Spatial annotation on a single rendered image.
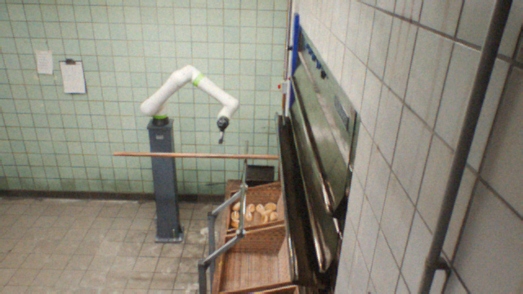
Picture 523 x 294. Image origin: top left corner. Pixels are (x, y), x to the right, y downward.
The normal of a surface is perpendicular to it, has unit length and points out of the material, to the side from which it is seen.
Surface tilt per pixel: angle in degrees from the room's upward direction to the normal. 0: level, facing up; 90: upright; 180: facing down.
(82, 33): 90
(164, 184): 90
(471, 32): 90
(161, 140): 90
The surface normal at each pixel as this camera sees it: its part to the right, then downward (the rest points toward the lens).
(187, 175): 0.00, 0.44
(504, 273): -1.00, -0.03
